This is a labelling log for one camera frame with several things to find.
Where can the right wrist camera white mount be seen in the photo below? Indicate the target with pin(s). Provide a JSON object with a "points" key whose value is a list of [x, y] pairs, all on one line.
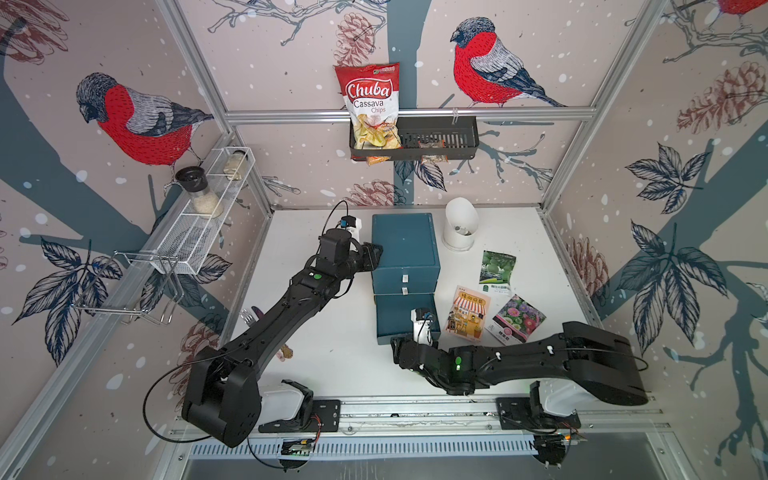
{"points": [[422, 319]]}

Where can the chrome wire hook rack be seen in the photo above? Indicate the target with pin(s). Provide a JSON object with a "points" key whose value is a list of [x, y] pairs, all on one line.
{"points": [[132, 286]]}

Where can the green gourd seed bag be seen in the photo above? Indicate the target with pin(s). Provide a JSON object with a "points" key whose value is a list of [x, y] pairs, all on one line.
{"points": [[495, 272]]}

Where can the flower seed bag pink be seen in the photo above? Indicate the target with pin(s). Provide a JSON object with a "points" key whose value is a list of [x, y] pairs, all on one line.
{"points": [[515, 322]]}

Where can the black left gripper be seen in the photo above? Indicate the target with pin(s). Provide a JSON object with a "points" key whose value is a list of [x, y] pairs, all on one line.
{"points": [[368, 255]]}

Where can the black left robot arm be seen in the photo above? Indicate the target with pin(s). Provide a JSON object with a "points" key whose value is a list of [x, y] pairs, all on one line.
{"points": [[223, 396]]}

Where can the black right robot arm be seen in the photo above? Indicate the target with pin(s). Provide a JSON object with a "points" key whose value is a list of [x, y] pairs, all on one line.
{"points": [[579, 364]]}

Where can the aluminium horizontal back rail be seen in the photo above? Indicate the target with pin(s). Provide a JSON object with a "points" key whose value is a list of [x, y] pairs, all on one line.
{"points": [[545, 114]]}

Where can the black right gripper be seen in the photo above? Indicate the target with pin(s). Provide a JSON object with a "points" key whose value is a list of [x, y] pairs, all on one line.
{"points": [[399, 349]]}

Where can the red Chuba cassava chips bag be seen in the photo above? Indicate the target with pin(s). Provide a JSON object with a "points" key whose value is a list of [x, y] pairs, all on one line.
{"points": [[371, 96]]}

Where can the silver fork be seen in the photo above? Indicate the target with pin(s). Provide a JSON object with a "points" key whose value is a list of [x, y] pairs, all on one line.
{"points": [[248, 318]]}

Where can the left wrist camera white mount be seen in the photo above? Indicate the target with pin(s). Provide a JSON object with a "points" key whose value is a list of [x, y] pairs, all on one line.
{"points": [[351, 224]]}

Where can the snack packet in basket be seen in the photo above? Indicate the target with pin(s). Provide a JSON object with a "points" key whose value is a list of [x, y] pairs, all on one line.
{"points": [[432, 157]]}

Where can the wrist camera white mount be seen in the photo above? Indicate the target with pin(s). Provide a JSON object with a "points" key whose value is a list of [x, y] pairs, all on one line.
{"points": [[422, 319], [351, 224]]}

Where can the teal drawer cabinet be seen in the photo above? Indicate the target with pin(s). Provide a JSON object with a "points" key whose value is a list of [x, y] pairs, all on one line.
{"points": [[407, 275]]}

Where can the white wire wall shelf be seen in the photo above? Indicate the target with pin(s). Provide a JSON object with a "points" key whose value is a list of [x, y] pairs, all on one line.
{"points": [[190, 237]]}

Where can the black lid spice jar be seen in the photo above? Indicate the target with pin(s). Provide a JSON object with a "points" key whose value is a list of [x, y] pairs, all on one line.
{"points": [[204, 200]]}

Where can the black hanging wire basket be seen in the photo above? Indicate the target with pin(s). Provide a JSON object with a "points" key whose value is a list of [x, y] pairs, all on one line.
{"points": [[460, 135]]}

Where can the white cylindrical cup holder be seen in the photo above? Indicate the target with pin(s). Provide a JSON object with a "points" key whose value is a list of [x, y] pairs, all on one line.
{"points": [[461, 224]]}

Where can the orange shop picture seed bag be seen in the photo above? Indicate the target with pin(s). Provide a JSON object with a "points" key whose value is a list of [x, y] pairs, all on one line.
{"points": [[467, 316]]}

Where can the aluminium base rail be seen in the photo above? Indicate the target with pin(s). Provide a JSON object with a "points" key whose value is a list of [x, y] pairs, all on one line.
{"points": [[377, 428]]}

